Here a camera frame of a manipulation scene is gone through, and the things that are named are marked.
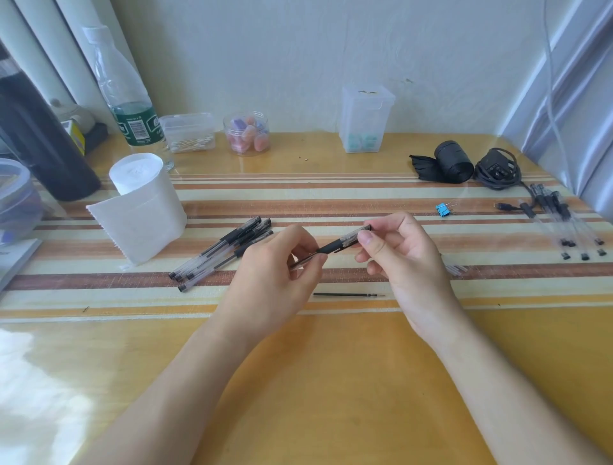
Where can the person's right hand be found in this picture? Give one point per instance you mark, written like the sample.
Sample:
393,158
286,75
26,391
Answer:
412,268

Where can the person's left hand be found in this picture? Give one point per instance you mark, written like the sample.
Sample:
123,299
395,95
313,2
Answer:
268,282

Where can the person's left thumb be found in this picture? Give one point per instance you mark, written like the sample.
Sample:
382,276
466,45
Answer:
311,270

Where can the person's right thumb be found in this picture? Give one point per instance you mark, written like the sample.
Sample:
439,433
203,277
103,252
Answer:
376,246

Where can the clear black gel pen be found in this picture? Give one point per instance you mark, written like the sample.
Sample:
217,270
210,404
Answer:
582,220
591,232
572,230
206,266
546,211
235,234
210,248
225,261
558,230
335,245

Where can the person's left forearm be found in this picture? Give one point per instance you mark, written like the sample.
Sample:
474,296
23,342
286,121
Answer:
182,383

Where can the person's right forearm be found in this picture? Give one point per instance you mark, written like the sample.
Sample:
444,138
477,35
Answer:
498,397

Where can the black pen refill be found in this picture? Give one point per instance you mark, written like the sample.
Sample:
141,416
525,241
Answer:
347,294

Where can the striped table mat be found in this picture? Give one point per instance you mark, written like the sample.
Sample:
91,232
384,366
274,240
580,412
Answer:
335,201

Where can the blue binder clip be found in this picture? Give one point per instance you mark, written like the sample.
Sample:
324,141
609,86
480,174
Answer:
441,209

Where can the clear pen cap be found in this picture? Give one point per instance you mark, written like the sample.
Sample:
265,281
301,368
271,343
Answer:
456,270

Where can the black garbage bag roll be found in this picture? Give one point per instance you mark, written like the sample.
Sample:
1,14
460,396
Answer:
452,160

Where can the tall clear plastic box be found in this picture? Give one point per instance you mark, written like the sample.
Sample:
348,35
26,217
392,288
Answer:
366,119

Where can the round jar of pastel erasers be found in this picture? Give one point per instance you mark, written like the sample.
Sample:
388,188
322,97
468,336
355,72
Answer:
246,134

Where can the white toilet paper roll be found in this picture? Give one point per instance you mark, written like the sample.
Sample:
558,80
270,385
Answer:
143,206

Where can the clear cotton swab box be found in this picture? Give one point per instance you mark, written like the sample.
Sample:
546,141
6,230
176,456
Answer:
186,131

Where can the white curtain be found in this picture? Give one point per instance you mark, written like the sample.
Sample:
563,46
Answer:
570,96

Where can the small black box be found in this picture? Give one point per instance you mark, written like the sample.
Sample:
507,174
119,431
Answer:
96,136

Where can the clear plastic water bottle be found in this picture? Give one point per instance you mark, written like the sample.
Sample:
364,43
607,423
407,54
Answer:
127,96

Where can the small yellow box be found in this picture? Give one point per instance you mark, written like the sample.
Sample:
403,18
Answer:
76,136

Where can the white book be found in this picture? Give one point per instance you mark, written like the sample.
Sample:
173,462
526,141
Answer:
14,261

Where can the tall black flask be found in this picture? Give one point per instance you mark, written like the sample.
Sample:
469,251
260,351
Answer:
43,139

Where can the clear round plastic container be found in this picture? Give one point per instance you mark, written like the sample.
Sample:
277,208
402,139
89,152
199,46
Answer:
17,201

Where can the white pipes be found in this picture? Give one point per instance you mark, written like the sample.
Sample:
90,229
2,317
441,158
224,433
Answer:
52,48

